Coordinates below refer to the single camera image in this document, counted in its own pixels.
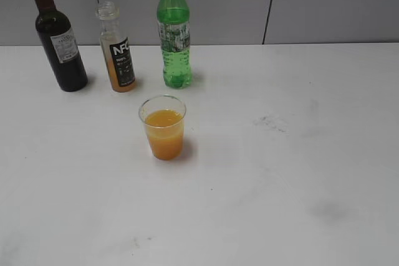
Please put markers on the green soda bottle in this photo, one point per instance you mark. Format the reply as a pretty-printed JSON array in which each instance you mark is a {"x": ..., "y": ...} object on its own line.
[{"x": 173, "y": 18}]

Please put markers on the transparent plastic cup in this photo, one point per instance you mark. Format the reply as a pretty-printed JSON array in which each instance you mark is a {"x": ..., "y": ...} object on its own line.
[{"x": 163, "y": 121}]

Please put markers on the dark red wine bottle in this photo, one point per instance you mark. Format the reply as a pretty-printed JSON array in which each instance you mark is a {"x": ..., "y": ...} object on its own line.
[{"x": 58, "y": 40}]

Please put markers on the NFC orange juice bottle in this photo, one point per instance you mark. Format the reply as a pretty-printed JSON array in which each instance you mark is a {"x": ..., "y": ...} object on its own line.
[{"x": 115, "y": 47}]

